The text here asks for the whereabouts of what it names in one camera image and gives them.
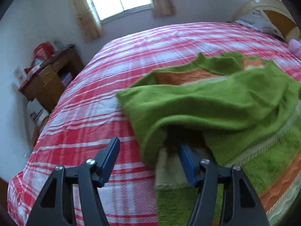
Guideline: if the green orange striped knit sweater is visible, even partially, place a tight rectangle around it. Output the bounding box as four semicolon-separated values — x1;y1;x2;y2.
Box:
117;52;300;225

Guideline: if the white paper shopping bag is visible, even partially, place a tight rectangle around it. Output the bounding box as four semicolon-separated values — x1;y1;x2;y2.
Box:
26;98;49;127

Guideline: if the red white plaid bedspread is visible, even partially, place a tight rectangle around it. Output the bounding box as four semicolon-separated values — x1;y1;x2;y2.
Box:
7;22;300;225

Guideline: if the brown wooden desk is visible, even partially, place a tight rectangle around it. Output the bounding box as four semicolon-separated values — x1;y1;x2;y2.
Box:
18;44;84;112

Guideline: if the white greeting card box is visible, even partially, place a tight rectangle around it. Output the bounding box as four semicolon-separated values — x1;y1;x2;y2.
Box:
14;66;27;84

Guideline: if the red gift bag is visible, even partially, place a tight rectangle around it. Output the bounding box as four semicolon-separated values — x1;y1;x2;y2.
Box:
34;42;54;60

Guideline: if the pink fluffy blanket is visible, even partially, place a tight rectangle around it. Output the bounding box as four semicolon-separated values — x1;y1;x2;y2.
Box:
288;39;301;60

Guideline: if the beige left curtain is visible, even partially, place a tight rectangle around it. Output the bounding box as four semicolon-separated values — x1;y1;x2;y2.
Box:
71;0;104;42

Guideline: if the grey striped pillow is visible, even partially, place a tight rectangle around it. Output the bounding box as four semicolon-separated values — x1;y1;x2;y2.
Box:
235;10;284;40

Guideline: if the beige wooden headboard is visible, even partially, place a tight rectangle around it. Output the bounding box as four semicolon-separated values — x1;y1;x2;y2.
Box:
232;0;300;42

